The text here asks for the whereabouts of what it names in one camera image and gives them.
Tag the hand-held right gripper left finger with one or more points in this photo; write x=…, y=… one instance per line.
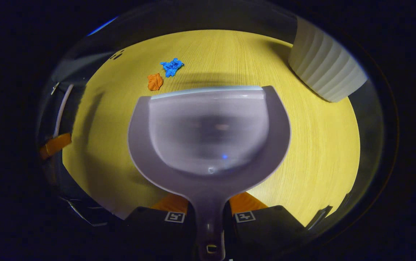
x=149, y=224

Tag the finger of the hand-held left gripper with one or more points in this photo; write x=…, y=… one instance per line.
x=57, y=144

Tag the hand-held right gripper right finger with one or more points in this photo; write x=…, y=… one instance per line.
x=266, y=224

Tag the lilac small broom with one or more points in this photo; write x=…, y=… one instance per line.
x=62, y=108

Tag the lilac plastic dustpan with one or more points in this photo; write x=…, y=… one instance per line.
x=208, y=137

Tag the orange paper scrap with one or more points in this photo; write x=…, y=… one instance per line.
x=155, y=82

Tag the blue paper scrap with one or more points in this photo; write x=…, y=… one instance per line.
x=171, y=67

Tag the white ribbed garbage bin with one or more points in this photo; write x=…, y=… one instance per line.
x=324, y=65

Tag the yellow wooden desktop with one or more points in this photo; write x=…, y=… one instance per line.
x=302, y=145

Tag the black desk edge clamp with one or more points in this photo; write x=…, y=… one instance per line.
x=320, y=216

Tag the silver metal clip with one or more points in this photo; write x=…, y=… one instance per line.
x=55, y=88

